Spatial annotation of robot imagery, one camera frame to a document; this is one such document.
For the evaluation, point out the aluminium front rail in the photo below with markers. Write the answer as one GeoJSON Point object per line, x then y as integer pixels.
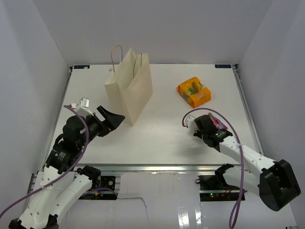
{"type": "Point", "coordinates": [151, 167]}

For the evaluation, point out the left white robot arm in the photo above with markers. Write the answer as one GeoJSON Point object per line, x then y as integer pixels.
{"type": "Point", "coordinates": [60, 186]}

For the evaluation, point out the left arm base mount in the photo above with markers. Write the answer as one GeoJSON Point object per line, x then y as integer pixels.
{"type": "Point", "coordinates": [110, 185]}

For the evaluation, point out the blue table label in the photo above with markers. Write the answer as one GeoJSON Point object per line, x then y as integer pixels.
{"type": "Point", "coordinates": [81, 67]}
{"type": "Point", "coordinates": [226, 66]}

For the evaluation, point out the left blue table label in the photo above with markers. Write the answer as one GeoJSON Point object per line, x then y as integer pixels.
{"type": "Point", "coordinates": [81, 67]}

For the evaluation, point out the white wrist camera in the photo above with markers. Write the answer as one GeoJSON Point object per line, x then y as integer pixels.
{"type": "Point", "coordinates": [82, 107]}
{"type": "Point", "coordinates": [189, 123]}

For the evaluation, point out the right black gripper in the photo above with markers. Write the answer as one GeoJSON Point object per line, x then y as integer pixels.
{"type": "Point", "coordinates": [198, 134]}

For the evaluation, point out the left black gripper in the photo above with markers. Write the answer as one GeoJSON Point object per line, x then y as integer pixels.
{"type": "Point", "coordinates": [112, 120]}

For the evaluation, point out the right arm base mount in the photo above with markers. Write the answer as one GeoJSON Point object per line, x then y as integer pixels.
{"type": "Point", "coordinates": [212, 191]}

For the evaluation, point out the orange snack pack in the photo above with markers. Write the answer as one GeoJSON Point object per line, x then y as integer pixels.
{"type": "Point", "coordinates": [194, 92]}

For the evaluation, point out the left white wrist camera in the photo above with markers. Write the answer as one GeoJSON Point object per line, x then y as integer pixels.
{"type": "Point", "coordinates": [82, 107]}

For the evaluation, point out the purple Fox's candy bag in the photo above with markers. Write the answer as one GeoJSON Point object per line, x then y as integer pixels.
{"type": "Point", "coordinates": [217, 122]}

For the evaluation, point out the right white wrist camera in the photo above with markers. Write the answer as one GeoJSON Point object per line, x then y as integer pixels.
{"type": "Point", "coordinates": [189, 123]}

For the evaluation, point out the right blue table label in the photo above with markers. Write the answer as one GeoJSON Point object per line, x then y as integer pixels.
{"type": "Point", "coordinates": [226, 66]}

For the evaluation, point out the beige paper bag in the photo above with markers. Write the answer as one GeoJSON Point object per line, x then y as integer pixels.
{"type": "Point", "coordinates": [129, 88]}

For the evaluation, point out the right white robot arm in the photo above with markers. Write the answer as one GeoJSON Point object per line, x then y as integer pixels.
{"type": "Point", "coordinates": [273, 181]}

